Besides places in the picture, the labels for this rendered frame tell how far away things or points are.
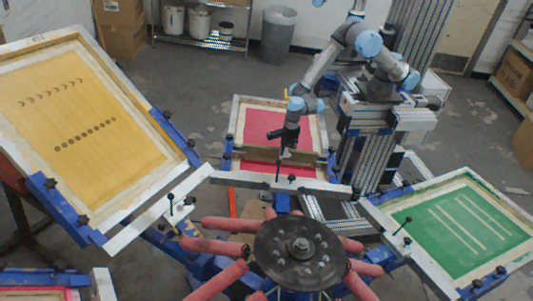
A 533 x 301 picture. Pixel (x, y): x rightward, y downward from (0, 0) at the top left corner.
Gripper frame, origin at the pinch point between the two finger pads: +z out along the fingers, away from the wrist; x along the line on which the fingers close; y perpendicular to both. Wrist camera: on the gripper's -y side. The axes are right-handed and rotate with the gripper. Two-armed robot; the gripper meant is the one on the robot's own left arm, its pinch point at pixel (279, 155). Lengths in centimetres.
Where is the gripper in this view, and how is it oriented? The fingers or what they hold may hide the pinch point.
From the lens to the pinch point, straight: 208.5
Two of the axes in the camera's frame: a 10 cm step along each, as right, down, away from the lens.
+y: 9.9, 1.3, 0.9
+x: 0.1, -6.1, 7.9
